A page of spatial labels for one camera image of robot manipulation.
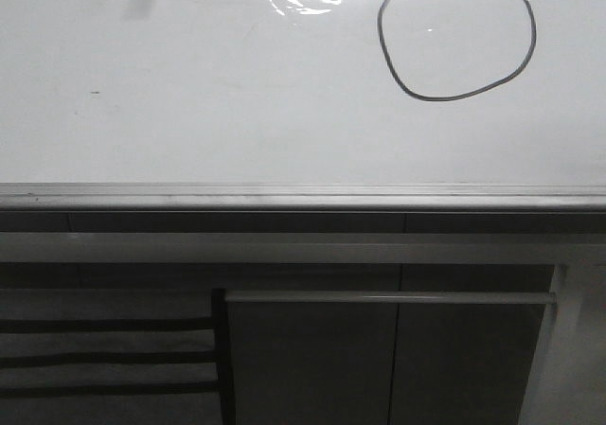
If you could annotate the white whiteboard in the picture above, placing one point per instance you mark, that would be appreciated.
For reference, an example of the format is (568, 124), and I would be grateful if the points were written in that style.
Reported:
(308, 104)

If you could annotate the white metal whiteboard stand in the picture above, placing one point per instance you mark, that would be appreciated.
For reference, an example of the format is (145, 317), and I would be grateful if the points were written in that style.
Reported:
(566, 383)

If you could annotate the grey black-striped fabric bin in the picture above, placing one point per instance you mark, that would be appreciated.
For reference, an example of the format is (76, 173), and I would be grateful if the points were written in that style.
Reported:
(115, 357)

